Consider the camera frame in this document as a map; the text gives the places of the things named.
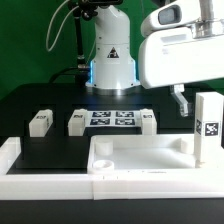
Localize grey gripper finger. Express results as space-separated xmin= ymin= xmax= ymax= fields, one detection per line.
xmin=170 ymin=84 xmax=193 ymax=117

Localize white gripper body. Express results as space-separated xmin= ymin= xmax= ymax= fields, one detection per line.
xmin=138 ymin=21 xmax=224 ymax=89

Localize white desk top tray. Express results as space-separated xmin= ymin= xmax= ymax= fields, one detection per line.
xmin=86 ymin=133 xmax=224 ymax=175

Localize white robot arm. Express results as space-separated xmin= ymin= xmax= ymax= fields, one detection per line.
xmin=87 ymin=0 xmax=224 ymax=117

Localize fiducial marker sheet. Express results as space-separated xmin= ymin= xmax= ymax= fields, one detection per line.
xmin=85 ymin=110 xmax=140 ymax=127

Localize white U-shaped obstacle fence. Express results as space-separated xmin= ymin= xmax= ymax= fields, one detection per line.
xmin=0 ymin=137 xmax=224 ymax=200

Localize black cable on table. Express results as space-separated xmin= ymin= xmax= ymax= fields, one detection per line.
xmin=48 ymin=67 xmax=88 ymax=84

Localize white cable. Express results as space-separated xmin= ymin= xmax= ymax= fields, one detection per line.
xmin=45 ymin=0 xmax=78 ymax=53

